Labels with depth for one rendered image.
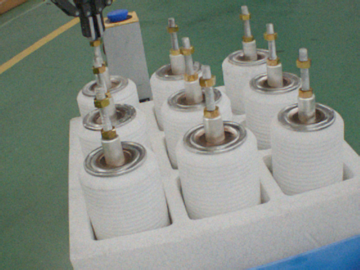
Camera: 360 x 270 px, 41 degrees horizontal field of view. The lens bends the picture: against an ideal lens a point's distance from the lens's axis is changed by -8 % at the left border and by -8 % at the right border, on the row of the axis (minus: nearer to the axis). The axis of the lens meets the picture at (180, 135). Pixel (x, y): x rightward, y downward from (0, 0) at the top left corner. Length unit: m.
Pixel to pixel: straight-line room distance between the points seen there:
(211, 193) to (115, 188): 0.11
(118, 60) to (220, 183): 0.43
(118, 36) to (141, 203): 0.42
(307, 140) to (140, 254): 0.23
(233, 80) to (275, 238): 0.30
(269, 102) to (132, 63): 0.34
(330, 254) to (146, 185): 0.24
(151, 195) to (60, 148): 0.67
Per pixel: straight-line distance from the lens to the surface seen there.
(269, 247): 0.62
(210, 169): 0.58
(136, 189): 0.58
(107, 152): 0.59
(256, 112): 0.72
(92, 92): 0.80
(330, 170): 0.63
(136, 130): 0.68
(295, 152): 0.61
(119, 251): 0.58
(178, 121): 0.68
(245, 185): 0.60
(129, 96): 0.79
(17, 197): 1.10
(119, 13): 0.94
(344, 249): 0.65
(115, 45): 0.94
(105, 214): 0.59
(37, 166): 1.19
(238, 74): 0.81
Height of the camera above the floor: 0.54
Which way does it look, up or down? 27 degrees down
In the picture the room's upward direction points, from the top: 10 degrees counter-clockwise
